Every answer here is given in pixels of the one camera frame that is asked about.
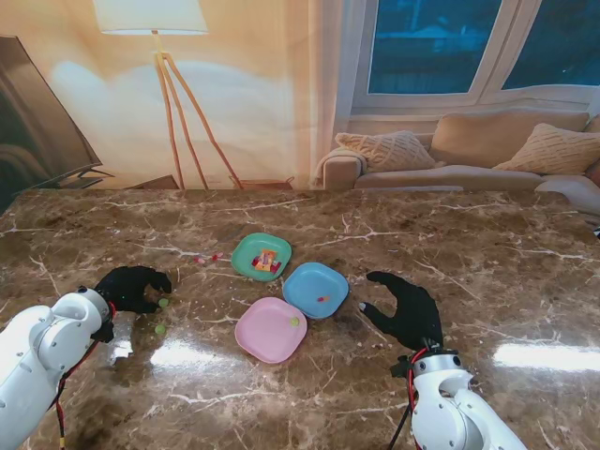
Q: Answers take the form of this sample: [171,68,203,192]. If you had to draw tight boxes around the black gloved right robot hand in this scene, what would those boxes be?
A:
[359,270,444,353]

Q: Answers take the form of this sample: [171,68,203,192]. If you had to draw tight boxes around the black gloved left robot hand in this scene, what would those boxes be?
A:
[93,265,173,314]

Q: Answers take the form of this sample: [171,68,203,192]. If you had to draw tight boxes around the orange candy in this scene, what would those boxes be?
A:
[254,248,278,273]

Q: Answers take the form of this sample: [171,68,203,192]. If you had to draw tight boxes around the pink red candy packet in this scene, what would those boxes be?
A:
[249,255,283,274]

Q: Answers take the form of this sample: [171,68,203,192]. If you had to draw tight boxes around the blue square plastic dish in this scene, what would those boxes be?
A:
[281,262,351,321]

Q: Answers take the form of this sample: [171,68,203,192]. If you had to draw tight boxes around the low wooden tv cabinet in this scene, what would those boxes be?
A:
[126,174,182,190]

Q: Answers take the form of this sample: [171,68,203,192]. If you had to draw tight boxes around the green square plastic dish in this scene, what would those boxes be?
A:
[231,232,293,283]

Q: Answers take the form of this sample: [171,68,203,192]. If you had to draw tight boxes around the pink square plastic dish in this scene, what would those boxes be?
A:
[233,296,309,365]

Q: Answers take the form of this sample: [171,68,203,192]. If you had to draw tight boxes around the cream knitted cushion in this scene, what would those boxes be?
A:
[334,130,437,173]
[493,123,600,176]

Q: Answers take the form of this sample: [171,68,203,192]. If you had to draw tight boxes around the cream throw blanket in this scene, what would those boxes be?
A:
[312,147,369,184]

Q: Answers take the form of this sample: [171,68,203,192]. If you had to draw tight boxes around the beige sofa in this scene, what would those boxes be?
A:
[317,111,600,221]

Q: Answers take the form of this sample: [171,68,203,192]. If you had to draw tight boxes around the flat screen television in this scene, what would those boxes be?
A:
[0,35,115,203]

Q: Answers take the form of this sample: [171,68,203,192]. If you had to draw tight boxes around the sheer white curtain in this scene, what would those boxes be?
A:
[307,0,371,188]

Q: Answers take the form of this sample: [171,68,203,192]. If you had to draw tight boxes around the white framed window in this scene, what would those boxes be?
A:
[351,0,600,113]

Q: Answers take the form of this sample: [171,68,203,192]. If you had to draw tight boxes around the wooden tripod floor lamp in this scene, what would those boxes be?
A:
[92,0,245,190]

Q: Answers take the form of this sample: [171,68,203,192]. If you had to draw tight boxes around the red black right arm cables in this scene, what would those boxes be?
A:
[388,346,430,450]

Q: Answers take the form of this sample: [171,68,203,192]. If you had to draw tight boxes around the red black arm cables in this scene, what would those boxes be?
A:
[388,346,430,450]
[53,302,116,450]

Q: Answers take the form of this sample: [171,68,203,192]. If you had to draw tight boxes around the red black left arm cables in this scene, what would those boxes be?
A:
[53,302,116,450]

